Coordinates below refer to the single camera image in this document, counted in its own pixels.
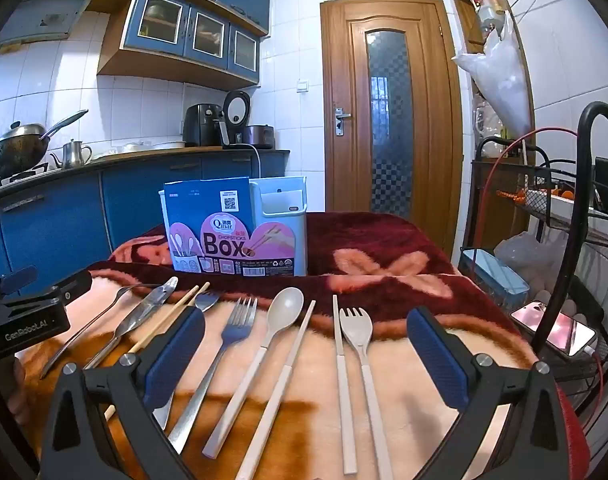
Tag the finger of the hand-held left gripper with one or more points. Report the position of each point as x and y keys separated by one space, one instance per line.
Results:
x=66 y=291
x=19 y=277

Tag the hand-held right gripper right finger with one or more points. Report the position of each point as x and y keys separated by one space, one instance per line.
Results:
x=436 y=355

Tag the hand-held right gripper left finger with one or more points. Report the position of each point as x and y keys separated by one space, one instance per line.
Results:
x=176 y=355

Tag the wooden chopstick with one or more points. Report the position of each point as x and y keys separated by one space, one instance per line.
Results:
x=159 y=321
x=194 y=296

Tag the metal spoon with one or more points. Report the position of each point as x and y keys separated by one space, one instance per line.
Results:
x=84 y=330

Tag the metal knife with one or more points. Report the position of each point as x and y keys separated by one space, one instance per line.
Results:
x=144 y=305

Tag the small metal fork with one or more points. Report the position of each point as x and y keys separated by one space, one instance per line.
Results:
x=207 y=301

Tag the large metal fork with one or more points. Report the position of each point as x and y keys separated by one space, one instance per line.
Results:
x=234 y=330

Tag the beige plastic fork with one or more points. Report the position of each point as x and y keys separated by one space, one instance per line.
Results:
x=356 y=332

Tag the beige plastic chopstick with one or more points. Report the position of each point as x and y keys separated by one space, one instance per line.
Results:
x=341 y=385
x=289 y=375

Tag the beige plastic spoon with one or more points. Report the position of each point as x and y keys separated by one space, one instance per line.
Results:
x=285 y=310

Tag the light blue utensil holder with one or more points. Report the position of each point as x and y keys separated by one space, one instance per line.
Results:
x=279 y=240

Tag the blue kitchen base cabinets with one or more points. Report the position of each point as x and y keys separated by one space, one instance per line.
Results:
x=49 y=230

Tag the gas stove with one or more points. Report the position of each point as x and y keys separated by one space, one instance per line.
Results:
x=24 y=175

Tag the blue plastic box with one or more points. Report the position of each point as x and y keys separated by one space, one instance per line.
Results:
x=499 y=272

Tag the red and peach flowered blanket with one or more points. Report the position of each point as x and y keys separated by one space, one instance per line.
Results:
x=384 y=260

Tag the smartphone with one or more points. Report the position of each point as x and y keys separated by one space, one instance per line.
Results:
x=554 y=327

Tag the metal wok with lid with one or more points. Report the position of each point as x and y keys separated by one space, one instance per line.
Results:
x=14 y=152

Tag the crumpled white plastic bag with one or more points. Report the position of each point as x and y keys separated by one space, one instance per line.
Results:
x=529 y=260

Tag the metal kettle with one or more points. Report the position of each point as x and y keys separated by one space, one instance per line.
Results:
x=74 y=155

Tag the clear lidded glass bowl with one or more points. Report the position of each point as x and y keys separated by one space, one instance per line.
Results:
x=113 y=151
x=136 y=147

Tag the wooden cutting board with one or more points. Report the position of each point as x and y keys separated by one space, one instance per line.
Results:
x=149 y=154

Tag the white tray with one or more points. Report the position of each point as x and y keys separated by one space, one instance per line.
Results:
x=574 y=210

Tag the black air fryer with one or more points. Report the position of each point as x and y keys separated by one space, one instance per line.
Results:
x=201 y=125

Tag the wooden door with glass pane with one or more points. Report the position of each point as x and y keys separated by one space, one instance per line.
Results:
x=344 y=160

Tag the black rice cooker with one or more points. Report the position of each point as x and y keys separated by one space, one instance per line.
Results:
x=256 y=136

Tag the black metal rack cart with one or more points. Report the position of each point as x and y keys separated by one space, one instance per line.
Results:
x=584 y=125

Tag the white hanging plastic bag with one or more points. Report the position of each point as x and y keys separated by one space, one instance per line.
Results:
x=504 y=85

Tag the white light switch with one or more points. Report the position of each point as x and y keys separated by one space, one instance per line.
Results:
x=302 y=86

